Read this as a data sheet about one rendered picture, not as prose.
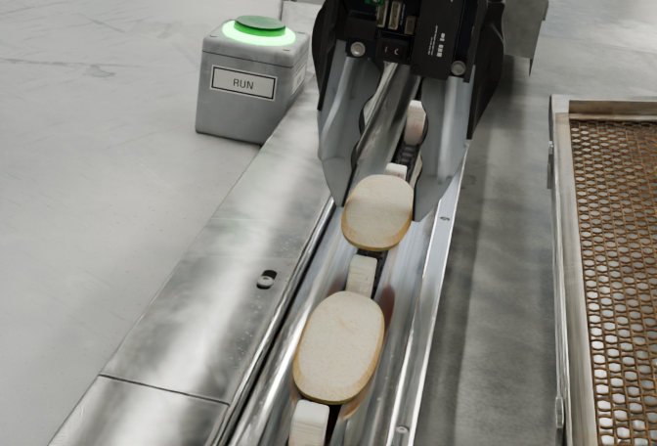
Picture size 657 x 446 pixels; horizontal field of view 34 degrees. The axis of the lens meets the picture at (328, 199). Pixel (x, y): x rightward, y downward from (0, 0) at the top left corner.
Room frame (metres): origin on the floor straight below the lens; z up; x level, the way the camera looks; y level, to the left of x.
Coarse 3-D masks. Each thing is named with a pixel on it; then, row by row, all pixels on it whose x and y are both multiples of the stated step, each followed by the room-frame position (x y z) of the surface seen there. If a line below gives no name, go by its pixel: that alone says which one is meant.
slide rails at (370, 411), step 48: (384, 144) 0.73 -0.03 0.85; (336, 240) 0.56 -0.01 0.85; (336, 288) 0.50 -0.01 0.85; (384, 288) 0.51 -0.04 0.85; (288, 336) 0.44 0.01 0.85; (384, 336) 0.46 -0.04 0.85; (288, 384) 0.40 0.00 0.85; (384, 384) 0.41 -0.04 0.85; (240, 432) 0.36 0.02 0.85; (288, 432) 0.37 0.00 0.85; (336, 432) 0.37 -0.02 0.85; (384, 432) 0.38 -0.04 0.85
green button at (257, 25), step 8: (248, 16) 0.81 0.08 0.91; (256, 16) 0.82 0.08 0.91; (240, 24) 0.79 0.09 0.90; (248, 24) 0.79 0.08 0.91; (256, 24) 0.79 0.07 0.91; (264, 24) 0.79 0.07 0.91; (272, 24) 0.80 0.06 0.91; (280, 24) 0.80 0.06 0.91; (248, 32) 0.78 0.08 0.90; (256, 32) 0.78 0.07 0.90; (264, 32) 0.78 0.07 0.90; (272, 32) 0.79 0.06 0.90; (280, 32) 0.79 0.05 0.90
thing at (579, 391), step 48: (576, 144) 0.67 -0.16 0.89; (576, 192) 0.59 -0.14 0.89; (624, 192) 0.59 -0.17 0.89; (576, 240) 0.51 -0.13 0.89; (576, 288) 0.46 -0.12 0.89; (624, 288) 0.46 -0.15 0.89; (576, 336) 0.41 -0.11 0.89; (624, 336) 0.42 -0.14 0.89; (576, 384) 0.37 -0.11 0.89; (624, 384) 0.38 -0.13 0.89; (576, 432) 0.34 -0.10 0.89
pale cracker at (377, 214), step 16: (384, 176) 0.59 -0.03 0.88; (352, 192) 0.56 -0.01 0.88; (368, 192) 0.56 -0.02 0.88; (384, 192) 0.56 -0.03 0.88; (400, 192) 0.56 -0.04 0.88; (352, 208) 0.53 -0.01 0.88; (368, 208) 0.53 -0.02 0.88; (384, 208) 0.53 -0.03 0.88; (400, 208) 0.54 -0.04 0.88; (352, 224) 0.51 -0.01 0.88; (368, 224) 0.51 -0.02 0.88; (384, 224) 0.52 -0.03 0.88; (400, 224) 0.52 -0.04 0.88; (352, 240) 0.50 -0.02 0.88; (368, 240) 0.50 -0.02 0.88; (384, 240) 0.50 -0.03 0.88; (400, 240) 0.51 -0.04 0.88
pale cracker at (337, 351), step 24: (312, 312) 0.46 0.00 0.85; (336, 312) 0.46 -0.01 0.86; (360, 312) 0.46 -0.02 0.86; (312, 336) 0.43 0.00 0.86; (336, 336) 0.43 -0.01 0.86; (360, 336) 0.44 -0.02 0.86; (312, 360) 0.41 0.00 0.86; (336, 360) 0.41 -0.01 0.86; (360, 360) 0.42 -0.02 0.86; (312, 384) 0.40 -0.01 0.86; (336, 384) 0.40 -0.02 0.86; (360, 384) 0.40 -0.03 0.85
